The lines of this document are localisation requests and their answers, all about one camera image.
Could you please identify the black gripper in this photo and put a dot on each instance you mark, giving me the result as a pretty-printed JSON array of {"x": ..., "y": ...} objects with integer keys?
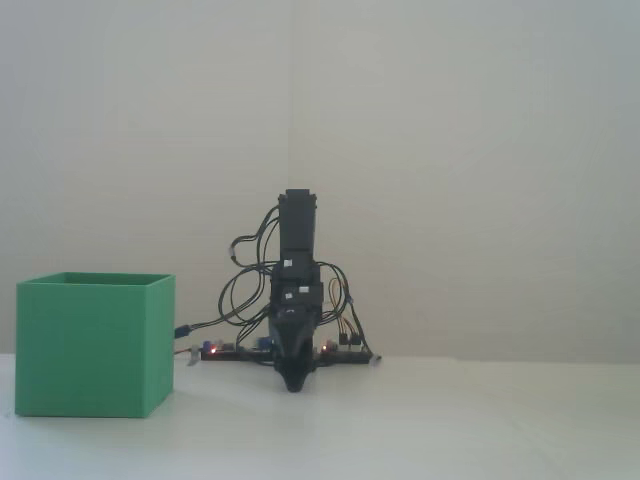
[{"x": 296, "y": 305}]

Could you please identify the green square bin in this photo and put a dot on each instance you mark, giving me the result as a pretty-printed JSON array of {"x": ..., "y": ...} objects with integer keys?
[{"x": 85, "y": 345}]

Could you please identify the blue circuit board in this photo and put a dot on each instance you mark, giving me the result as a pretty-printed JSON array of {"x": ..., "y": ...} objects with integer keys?
[{"x": 262, "y": 344}]

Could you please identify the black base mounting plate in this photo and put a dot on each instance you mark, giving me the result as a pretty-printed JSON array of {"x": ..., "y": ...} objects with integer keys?
[{"x": 235, "y": 355}]

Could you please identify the grey table clamp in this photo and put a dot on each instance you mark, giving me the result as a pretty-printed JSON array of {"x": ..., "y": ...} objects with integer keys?
[
  {"x": 376, "y": 359},
  {"x": 192, "y": 356}
]

